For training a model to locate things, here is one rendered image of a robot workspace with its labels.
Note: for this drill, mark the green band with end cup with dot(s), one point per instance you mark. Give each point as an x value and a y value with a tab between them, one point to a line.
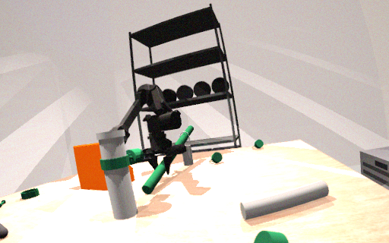
134	156

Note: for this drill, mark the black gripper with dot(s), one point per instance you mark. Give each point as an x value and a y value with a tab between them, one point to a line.
157	146

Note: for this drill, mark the grey metal post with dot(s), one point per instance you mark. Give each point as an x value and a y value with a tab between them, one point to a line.
118	181

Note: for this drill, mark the white cylinder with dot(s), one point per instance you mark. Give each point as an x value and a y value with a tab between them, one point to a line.
283	200

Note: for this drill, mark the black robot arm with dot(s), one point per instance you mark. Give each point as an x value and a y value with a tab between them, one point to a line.
164	120

